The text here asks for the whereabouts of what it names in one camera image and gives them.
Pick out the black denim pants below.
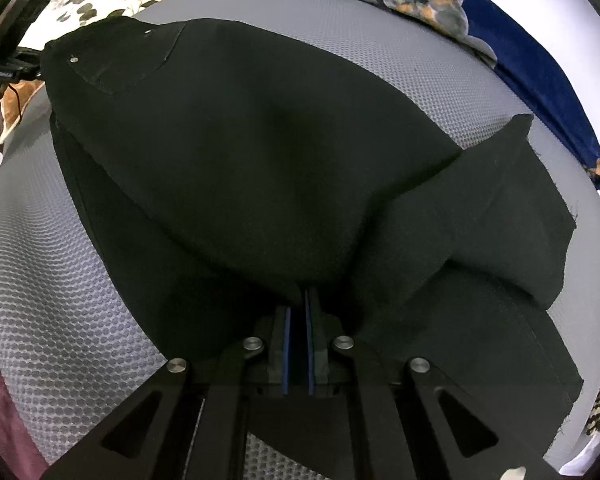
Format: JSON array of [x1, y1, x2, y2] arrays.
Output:
[[41, 18, 582, 453]]

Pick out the grey mesh mattress cover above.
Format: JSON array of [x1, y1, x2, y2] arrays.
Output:
[[0, 0, 600, 479]]

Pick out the blue floral blanket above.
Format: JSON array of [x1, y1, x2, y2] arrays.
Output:
[[360, 0, 600, 194]]

